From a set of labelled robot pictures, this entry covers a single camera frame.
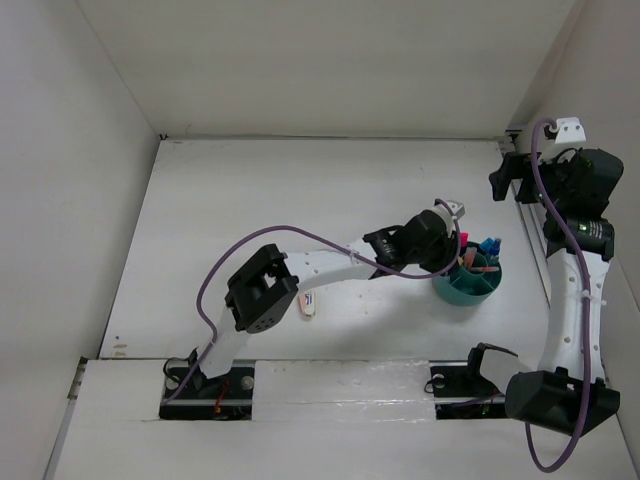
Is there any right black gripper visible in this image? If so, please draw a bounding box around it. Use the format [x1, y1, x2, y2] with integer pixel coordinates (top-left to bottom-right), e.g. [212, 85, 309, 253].
[488, 149, 582, 212]

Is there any orange pen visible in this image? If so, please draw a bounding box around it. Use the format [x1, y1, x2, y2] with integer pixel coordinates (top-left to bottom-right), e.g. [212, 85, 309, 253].
[463, 247, 477, 271]

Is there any blue capped black highlighter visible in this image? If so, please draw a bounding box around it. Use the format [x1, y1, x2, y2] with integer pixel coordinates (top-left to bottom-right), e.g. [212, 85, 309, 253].
[479, 238, 494, 254]

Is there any small clear spray bottle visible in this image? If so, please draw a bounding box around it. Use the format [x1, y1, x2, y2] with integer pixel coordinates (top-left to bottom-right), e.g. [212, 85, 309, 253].
[487, 238, 502, 266]

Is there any pink mini stapler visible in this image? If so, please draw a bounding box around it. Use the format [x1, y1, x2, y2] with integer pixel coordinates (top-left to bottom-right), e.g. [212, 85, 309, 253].
[298, 291, 317, 319]

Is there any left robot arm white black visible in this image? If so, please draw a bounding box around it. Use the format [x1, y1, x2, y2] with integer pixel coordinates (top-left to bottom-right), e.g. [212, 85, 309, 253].
[187, 200, 464, 397]

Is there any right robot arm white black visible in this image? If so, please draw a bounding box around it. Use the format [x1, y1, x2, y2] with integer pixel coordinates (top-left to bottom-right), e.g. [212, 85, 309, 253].
[462, 148, 624, 435]

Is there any teal round compartment organizer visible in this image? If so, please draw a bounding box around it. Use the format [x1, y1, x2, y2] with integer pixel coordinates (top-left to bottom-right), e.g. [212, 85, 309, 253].
[432, 241, 502, 307]

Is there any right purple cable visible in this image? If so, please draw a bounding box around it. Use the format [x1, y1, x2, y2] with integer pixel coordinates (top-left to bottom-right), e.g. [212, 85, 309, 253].
[524, 117, 596, 474]

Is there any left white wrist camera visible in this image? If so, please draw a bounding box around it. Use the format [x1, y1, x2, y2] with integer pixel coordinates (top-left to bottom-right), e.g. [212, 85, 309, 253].
[433, 199, 465, 235]

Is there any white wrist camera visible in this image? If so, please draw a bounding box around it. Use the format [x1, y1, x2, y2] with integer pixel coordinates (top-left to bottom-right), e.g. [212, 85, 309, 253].
[540, 117, 586, 163]
[433, 199, 465, 235]

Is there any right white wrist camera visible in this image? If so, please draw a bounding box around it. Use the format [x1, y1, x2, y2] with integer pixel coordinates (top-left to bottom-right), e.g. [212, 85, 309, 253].
[540, 117, 586, 163]

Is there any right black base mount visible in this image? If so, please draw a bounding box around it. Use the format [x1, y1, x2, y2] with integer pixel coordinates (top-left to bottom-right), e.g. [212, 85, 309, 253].
[424, 342, 530, 420]

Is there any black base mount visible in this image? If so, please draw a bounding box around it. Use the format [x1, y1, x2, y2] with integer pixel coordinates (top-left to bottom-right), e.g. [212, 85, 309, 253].
[159, 357, 255, 421]
[424, 342, 530, 420]

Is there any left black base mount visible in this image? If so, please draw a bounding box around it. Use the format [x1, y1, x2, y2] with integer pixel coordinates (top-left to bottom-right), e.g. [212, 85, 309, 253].
[159, 357, 255, 421]

